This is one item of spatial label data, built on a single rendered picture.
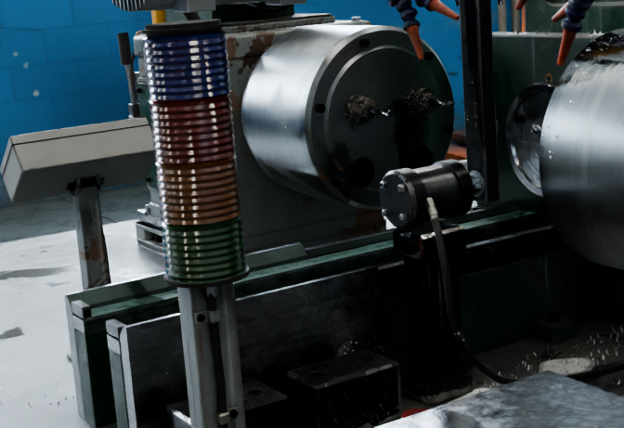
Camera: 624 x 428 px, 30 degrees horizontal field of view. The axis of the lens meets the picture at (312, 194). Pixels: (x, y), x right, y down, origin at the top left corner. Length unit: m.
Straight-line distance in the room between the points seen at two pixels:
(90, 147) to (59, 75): 5.62
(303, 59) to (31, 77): 5.43
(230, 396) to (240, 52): 0.88
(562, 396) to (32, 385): 0.69
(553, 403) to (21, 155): 0.70
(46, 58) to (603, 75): 5.96
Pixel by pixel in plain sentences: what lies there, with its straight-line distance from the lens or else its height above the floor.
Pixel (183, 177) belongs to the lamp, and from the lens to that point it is 0.83.
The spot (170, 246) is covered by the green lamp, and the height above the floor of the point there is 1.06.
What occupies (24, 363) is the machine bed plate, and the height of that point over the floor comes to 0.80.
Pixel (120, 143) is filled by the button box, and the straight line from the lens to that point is 1.39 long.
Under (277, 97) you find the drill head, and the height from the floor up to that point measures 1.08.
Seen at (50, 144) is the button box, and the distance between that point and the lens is 1.36.
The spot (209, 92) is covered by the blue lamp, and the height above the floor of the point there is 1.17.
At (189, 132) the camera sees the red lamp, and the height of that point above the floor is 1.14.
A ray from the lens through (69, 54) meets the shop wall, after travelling 7.00.
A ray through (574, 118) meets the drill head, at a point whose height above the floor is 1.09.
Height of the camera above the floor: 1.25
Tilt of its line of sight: 11 degrees down
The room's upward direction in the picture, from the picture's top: 4 degrees counter-clockwise
